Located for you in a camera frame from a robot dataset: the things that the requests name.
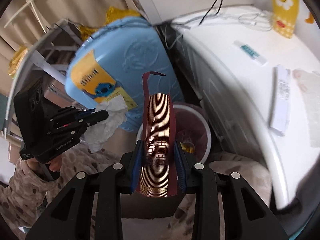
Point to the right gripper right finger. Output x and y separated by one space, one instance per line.
246 216

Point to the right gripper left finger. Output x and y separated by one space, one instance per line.
69 215

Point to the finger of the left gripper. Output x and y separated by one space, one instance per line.
81 113
92 119

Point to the white tissue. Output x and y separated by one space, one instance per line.
98 134

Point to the red gold wedding envelope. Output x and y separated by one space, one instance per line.
158 176

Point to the clear bubble wrap sheet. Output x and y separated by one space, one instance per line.
309 87

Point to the gold box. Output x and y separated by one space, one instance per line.
188 147

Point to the white trash bin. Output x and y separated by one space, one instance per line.
191 126

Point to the person's left hand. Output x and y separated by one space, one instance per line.
54 165

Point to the blue Stitch suitcase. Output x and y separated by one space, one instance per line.
112 62

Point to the spotted pajama left sleeve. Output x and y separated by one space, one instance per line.
25 193

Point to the yellow plastic bag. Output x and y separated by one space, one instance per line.
112 14

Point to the beige curtain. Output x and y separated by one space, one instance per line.
24 22

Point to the white bedside table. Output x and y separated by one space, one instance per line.
236 92

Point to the teal white small packet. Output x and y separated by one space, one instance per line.
254 55

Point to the yellow flower tumbler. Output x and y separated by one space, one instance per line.
292 17

